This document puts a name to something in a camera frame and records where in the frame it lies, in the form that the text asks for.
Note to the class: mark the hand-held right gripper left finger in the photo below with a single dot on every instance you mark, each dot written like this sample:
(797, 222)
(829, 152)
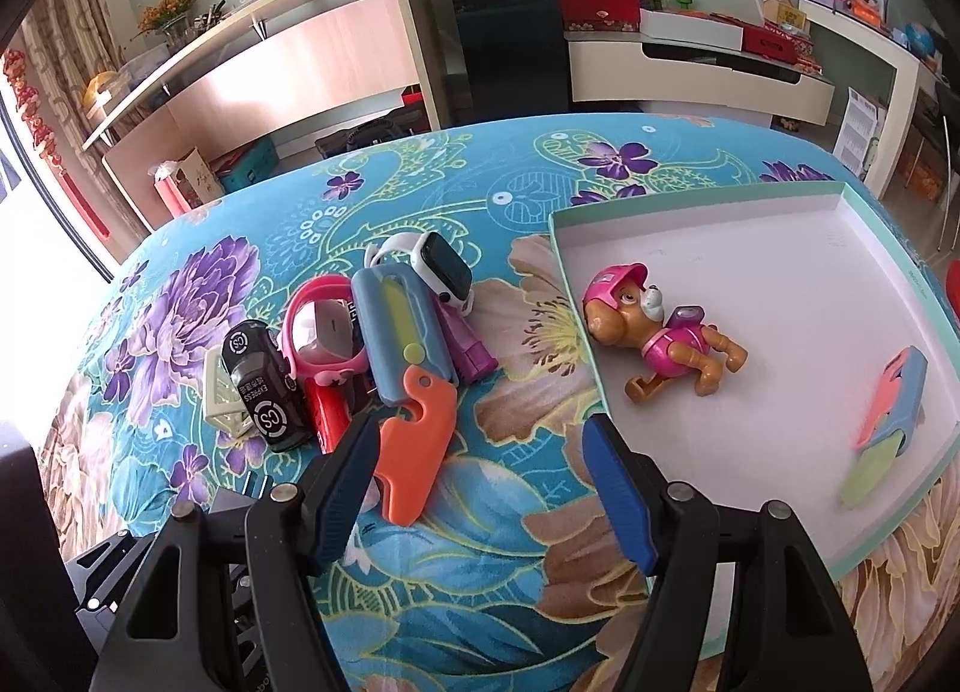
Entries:
(349, 489)

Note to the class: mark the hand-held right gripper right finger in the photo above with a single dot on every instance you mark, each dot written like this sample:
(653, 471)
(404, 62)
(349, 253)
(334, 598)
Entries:
(619, 497)

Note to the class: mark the red toy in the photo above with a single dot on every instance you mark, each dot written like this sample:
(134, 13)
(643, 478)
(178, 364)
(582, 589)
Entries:
(330, 415)

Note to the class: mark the black toy car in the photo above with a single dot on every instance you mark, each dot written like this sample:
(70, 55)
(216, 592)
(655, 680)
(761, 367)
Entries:
(262, 385)

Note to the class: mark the blue toy knife orange blade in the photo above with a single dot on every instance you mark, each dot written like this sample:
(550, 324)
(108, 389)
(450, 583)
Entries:
(390, 332)

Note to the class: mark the white box with teal rim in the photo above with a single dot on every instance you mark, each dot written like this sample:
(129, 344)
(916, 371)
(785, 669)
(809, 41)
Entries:
(750, 272)

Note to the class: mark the gold patterned flat case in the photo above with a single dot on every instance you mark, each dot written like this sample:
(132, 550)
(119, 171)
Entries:
(225, 396)

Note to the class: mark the pink toy dog figure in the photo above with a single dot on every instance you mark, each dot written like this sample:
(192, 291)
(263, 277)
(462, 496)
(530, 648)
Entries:
(660, 347)

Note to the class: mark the floral turquoise blanket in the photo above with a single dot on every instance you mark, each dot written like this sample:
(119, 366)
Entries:
(450, 212)

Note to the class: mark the blue toy knife green blade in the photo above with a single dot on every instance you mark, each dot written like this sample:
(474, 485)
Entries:
(904, 392)

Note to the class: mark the teal crate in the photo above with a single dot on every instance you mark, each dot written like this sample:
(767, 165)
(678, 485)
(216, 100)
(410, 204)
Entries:
(251, 163)

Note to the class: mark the red bag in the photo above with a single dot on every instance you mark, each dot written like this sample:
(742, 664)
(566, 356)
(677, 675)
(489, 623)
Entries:
(169, 197)

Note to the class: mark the cream paper bag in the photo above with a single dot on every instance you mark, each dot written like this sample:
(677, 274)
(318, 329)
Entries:
(201, 175)

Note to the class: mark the black case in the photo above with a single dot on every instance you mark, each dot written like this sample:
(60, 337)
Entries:
(367, 136)

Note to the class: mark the small red box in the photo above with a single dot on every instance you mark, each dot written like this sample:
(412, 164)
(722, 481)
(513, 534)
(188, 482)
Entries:
(418, 109)

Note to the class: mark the white television stand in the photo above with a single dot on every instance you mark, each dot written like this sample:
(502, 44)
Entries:
(675, 85)

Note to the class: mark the beige wooden shelf unit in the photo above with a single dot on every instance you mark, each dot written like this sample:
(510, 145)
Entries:
(300, 62)

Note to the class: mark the white printed sheet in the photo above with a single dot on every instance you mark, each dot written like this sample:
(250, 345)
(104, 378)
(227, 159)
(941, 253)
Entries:
(861, 130)

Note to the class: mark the white flat box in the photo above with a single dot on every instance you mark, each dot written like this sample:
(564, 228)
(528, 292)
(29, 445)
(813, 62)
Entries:
(690, 29)

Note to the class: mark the red hanging decoration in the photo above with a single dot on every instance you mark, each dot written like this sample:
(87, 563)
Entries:
(34, 115)

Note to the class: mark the red patterned box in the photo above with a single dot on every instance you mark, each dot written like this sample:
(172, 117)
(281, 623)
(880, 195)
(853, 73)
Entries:
(780, 47)

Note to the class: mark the black cabinet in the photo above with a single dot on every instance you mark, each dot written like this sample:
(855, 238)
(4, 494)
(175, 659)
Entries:
(510, 25)

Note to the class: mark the red gift box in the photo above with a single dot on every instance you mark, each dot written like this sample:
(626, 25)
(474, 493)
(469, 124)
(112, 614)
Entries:
(600, 10)

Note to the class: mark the white desk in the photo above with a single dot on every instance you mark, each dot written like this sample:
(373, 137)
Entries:
(907, 100)

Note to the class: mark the yellow box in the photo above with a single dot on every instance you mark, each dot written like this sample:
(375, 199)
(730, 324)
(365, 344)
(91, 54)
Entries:
(786, 14)

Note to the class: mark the yellow flowers in vase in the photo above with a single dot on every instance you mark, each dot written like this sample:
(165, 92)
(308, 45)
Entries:
(172, 6)

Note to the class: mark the patterned curtain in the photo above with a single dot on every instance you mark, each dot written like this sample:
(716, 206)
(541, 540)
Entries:
(67, 25)

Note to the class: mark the blue globe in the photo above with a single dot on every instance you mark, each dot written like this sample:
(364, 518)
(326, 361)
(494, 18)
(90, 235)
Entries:
(919, 38)

